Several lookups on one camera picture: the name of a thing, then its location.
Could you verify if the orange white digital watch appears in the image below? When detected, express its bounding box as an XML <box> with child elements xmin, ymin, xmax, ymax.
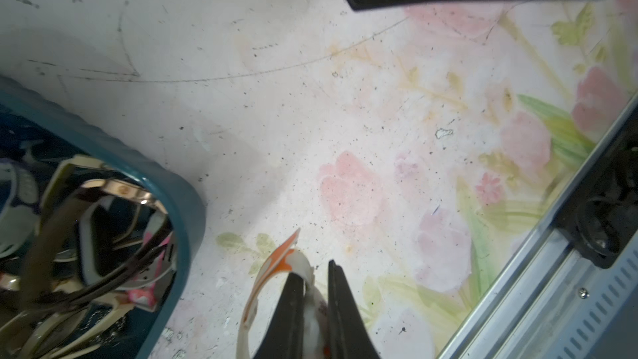
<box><xmin>236</xmin><ymin>230</ymin><xmax>329</xmax><ymax>358</ymax></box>

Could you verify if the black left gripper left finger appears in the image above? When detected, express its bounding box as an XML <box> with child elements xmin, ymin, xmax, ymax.
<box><xmin>254</xmin><ymin>274</ymin><xmax>305</xmax><ymax>359</ymax></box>

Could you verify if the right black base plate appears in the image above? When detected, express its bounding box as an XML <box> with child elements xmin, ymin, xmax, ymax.
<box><xmin>554</xmin><ymin>116</ymin><xmax>637</xmax><ymax>269</ymax></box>

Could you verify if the white slotted cable duct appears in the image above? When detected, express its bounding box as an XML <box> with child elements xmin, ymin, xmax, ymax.
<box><xmin>528</xmin><ymin>249</ymin><xmax>637</xmax><ymax>358</ymax></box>

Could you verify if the aluminium rail frame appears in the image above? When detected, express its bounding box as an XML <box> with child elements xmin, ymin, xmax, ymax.
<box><xmin>441</xmin><ymin>99</ymin><xmax>637</xmax><ymax>358</ymax></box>

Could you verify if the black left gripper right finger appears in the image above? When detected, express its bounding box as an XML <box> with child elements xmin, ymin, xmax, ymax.
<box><xmin>328</xmin><ymin>260</ymin><xmax>380</xmax><ymax>359</ymax></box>

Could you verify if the teal storage box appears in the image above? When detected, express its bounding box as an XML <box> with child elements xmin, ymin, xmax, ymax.
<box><xmin>1</xmin><ymin>76</ymin><xmax>206</xmax><ymax>358</ymax></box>

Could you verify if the beige watch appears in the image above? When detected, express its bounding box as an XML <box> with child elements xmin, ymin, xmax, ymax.
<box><xmin>1</xmin><ymin>303</ymin><xmax>135</xmax><ymax>358</ymax></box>

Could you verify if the dark brown watch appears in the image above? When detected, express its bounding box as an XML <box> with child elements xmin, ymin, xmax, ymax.
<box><xmin>19</xmin><ymin>179</ymin><xmax>172</xmax><ymax>312</ymax></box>

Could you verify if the pink white watch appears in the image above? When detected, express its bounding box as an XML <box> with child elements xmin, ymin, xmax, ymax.
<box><xmin>126</xmin><ymin>233</ymin><xmax>177</xmax><ymax>312</ymax></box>

